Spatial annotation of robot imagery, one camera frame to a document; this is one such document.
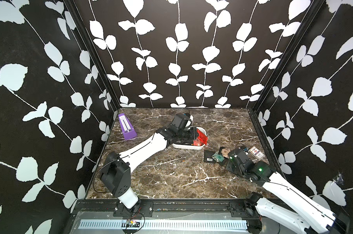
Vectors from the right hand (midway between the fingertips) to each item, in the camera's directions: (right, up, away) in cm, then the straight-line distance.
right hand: (224, 161), depth 79 cm
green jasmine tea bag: (0, -1, +14) cm, 14 cm away
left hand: (-13, +16, 0) cm, 21 cm away
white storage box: (-24, +5, +17) cm, 30 cm away
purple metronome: (-60, +15, +20) cm, 65 cm away
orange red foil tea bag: (-12, +11, +3) cm, 17 cm away
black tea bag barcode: (-7, -2, +14) cm, 16 cm away
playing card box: (+25, +2, +14) cm, 29 cm away
